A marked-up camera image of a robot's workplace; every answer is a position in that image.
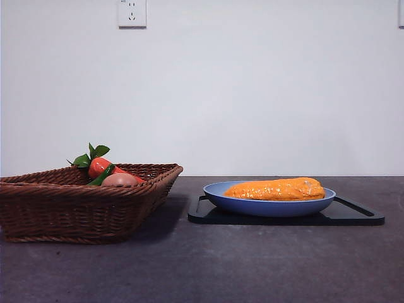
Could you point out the green chili pepper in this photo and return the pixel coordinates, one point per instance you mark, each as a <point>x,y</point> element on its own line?
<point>102,176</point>

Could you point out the brown egg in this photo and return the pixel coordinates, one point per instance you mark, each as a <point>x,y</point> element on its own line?
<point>120,180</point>

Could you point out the blue plate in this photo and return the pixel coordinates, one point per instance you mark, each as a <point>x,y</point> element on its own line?
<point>268,208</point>

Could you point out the brown wicker basket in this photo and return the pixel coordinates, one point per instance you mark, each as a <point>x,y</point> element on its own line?
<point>79,211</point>

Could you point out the yellow-orange corn cob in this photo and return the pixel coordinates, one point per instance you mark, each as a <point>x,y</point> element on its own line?
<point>277,189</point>

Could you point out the white wall socket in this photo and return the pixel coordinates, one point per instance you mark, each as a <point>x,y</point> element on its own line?
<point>132,14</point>

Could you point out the orange carrot with green leaves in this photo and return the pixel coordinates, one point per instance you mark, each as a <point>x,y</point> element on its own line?
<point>98,165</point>

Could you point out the black cutting board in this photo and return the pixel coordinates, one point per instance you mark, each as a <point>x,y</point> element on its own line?
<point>284,221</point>

